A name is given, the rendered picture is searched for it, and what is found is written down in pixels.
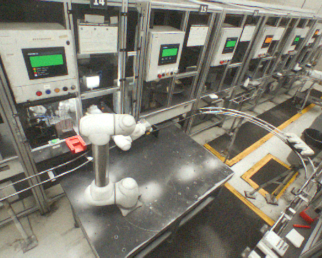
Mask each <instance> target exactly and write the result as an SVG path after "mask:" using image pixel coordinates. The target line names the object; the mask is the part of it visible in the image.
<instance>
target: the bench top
mask: <svg viewBox="0 0 322 258"><path fill-rule="evenodd" d="M193 142H194V143H193ZM131 144H132V145H131V148H129V150H122V154H120V153H119V152H118V151H117V149H116V148H115V147H113V148H111V149H109V178H110V179H111V181H112V182H113V183H115V182H120V181H121V180H123V179H125V178H132V179H134V180H135V181H136V182H137V184H138V188H139V193H140V192H141V196H140V197H139V199H138V200H139V201H140V202H141V203H142V206H141V207H139V208H137V209H135V210H133V211H132V212H131V213H129V214H128V215H127V216H126V217H123V214H122V212H121V210H120V209H119V208H118V207H117V205H116V204H112V205H104V206H94V205H90V204H88V203H87V202H86V201H85V190H86V189H87V187H88V186H89V185H91V183H92V182H93V181H94V180H95V174H94V164H93V162H91V161H90V162H88V163H87V164H85V163H86V162H87V161H89V159H87V158H86V157H85V156H84V155H83V156H81V157H79V158H78V159H77V160H75V161H73V162H71V163H68V164H66V165H63V166H61V167H59V168H56V169H54V172H55V173H56V175H57V176H58V175H61V174H63V173H67V172H69V171H71V170H73V169H75V168H77V167H78V166H80V165H82V164H85V165H84V166H82V167H80V168H78V169H77V170H75V171H73V172H70V173H67V174H64V175H62V176H60V177H59V178H58V179H59V181H60V184H61V186H62V188H63V190H64V191H65V193H66V195H67V197H68V198H69V201H70V203H71V205H72V207H73V208H74V210H75V212H76V214H77V216H78V218H79V221H80V223H81V225H82V226H83V228H84V230H85V232H86V234H87V236H88V238H89V240H90V242H91V244H92V246H93V248H94V250H95V252H96V254H97V256H98V258H128V257H130V256H131V255H132V254H133V253H134V252H136V251H137V250H139V249H140V248H141V247H142V246H143V245H144V244H146V243H148V242H149V241H150V240H151V239H152V238H154V237H155V236H156V235H158V234H159V233H160V232H161V231H162V230H164V229H165V228H167V227H168V226H169V225H170V224H172V223H173V222H174V221H175V220H177V218H180V217H181V216H182V215H183V214H185V213H186V211H188V210H189V209H191V208H193V207H194V206H195V205H196V204H197V203H198V202H199V201H201V200H203V199H204V198H205V197H206V196H207V195H209V194H210V193H211V192H212V191H214V190H215V189H217V188H218V187H219V186H220V185H221V184H222V183H223V182H226V181H227V180H228V179H229V178H231V176H233V175H234V174H235V172H234V171H232V170H231V169H230V168H229V167H228V166H227V165H226V164H223V163H222V162H221V161H220V160H219V159H218V158H216V157H215V156H214V155H213V154H211V153H210V152H208V151H207V150H206V149H205V148H204V147H203V146H201V145H200V144H199V143H197V142H196V141H194V139H193V138H191V137H190V136H188V135H187V134H185V132H183V131H182V130H181V129H180V128H178V127H177V126H176V125H175V124H173V125H170V126H168V127H166V128H161V129H160V131H159V137H158V138H156V137H155V136H154V135H153V134H152V133H150V134H148V135H145V137H143V138H141V139H138V140H136V141H133V142H132V143H131ZM173 162H174V163H173ZM207 162H208V163H207ZM101 245H103V246H104V247H103V248H102V247H101ZM123 249H125V251H123Z"/></svg>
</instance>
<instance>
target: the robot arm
mask: <svg viewBox="0 0 322 258"><path fill-rule="evenodd" d="M145 130H146V128H145V126H144V125H143V124H141V123H140V124H137V125H136V122H135V119H134V118H133V117H132V116H131V115H128V114H124V115H123V114H108V113H99V114H89V115H87V116H85V117H83V118H81V119H80V126H79V131H80V132H81V134H82V135H84V136H87V137H88V138H89V140H90V142H91V143H92V151H93V164H94V174H95V180H94V181H93V182H92V183H91V185H89V186H88V187H87V189H86V190H85V201H86V202H87V203H88V204H90V205H94V206H104V205H112V204H116V205H117V207H118V208H119V209H120V210H121V212H122V214H123V217H126V216H127V215H128V214H129V213H131V212H132V211H133V210H135V209H137V208H139V207H141V206H142V203H141V202H140V201H139V200H138V199H139V197H140V196H141V192H140V193H139V188H138V184H137V182H136V181H135V180H134V179H132V178H125V179H123V180H121V181H120V182H115V183H113V182H112V181H111V179H110V178H109V140H110V139H111V137H112V138H113V139H114V141H115V143H116V145H117V146H119V147H120V148H121V149H122V150H123V151H127V150H129V148H131V145H132V144H131V142H132V141H133V140H135V139H137V138H139V137H140V136H141V135H142V134H143V133H144V132H145Z"/></svg>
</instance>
